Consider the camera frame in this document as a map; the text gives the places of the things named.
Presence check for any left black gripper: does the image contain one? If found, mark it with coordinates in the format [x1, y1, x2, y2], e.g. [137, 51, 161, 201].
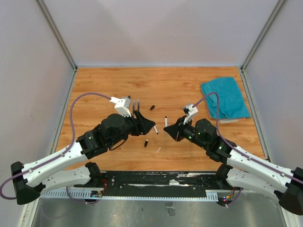
[109, 110, 156, 147]

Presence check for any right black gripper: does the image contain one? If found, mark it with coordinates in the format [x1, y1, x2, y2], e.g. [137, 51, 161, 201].
[164, 115, 208, 149]

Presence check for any purple gel pen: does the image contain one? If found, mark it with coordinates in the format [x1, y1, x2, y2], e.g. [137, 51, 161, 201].
[137, 98, 140, 111]

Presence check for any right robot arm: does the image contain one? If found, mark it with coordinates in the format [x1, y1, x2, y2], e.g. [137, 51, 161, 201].
[164, 118, 303, 216]

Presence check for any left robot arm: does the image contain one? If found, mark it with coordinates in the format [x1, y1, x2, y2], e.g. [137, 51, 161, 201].
[10, 110, 155, 205]

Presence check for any teal cloth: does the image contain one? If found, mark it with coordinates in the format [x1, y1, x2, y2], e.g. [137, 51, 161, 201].
[201, 77, 250, 119]

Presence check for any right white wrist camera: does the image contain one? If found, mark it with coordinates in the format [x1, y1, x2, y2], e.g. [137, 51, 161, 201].
[183, 104, 198, 125]

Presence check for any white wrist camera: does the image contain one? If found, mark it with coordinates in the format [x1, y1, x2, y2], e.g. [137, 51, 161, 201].
[110, 97, 132, 117]
[183, 104, 198, 125]

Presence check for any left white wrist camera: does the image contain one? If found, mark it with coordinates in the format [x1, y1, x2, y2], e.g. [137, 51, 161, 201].
[110, 97, 132, 117]

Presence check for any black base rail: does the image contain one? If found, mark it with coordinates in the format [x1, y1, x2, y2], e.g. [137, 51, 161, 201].
[94, 170, 228, 198]

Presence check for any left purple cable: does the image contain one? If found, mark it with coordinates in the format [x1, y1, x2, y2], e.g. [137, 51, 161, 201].
[0, 93, 112, 201]

